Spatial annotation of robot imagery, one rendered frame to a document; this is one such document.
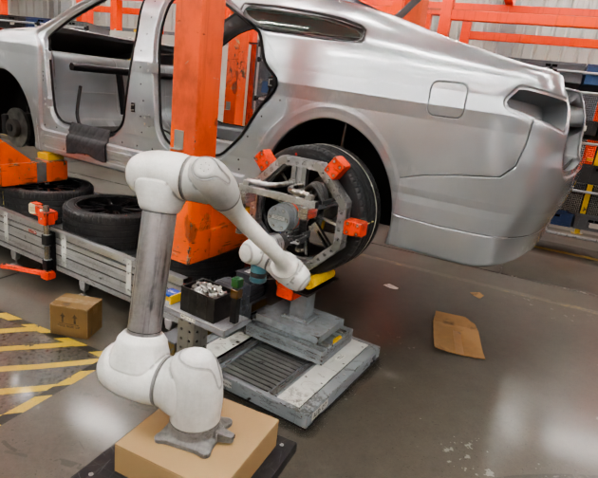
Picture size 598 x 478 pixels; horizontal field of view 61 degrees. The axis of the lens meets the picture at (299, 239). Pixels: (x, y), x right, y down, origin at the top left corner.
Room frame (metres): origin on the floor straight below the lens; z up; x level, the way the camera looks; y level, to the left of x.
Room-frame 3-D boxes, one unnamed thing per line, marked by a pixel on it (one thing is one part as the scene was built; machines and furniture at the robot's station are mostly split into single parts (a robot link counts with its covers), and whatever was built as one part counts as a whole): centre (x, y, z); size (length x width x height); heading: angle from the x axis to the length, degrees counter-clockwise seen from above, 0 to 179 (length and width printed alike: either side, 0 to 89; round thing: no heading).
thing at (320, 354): (2.59, -0.06, 0.13); 0.50 x 0.36 x 0.10; 60
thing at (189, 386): (1.32, 0.26, 0.57); 0.18 x 0.16 x 0.22; 76
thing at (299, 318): (2.59, -0.06, 0.32); 0.40 x 0.30 x 0.28; 60
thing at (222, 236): (2.80, 0.40, 0.69); 0.52 x 0.17 x 0.35; 150
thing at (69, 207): (3.44, 1.32, 0.39); 0.66 x 0.66 x 0.24
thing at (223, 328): (2.07, 0.41, 0.44); 0.43 x 0.17 x 0.03; 60
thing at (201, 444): (1.31, 0.23, 0.43); 0.22 x 0.18 x 0.06; 75
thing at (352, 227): (2.29, -0.25, 0.85); 0.09 x 0.08 x 0.07; 60
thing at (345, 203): (2.44, 0.02, 0.85); 0.54 x 0.07 x 0.54; 60
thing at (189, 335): (2.08, 0.43, 0.21); 0.10 x 0.10 x 0.42; 60
